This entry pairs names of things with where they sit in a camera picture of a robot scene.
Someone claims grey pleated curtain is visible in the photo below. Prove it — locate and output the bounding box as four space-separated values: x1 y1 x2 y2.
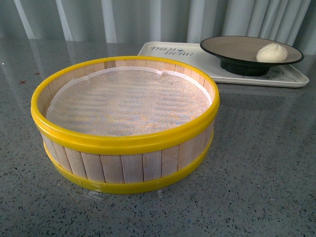
0 0 316 54

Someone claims cream bear tray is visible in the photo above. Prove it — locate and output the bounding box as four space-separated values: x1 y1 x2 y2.
137 41 310 88

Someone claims white steamer liner cloth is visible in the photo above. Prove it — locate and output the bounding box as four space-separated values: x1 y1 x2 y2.
46 67 213 137

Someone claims wooden steamer with yellow rims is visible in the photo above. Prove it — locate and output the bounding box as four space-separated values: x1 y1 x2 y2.
31 56 220 194

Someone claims white steamed bun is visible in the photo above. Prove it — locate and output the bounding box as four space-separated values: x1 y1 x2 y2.
256 43 288 63

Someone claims beige plate with black rim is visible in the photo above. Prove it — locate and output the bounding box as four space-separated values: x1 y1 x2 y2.
200 36 304 77

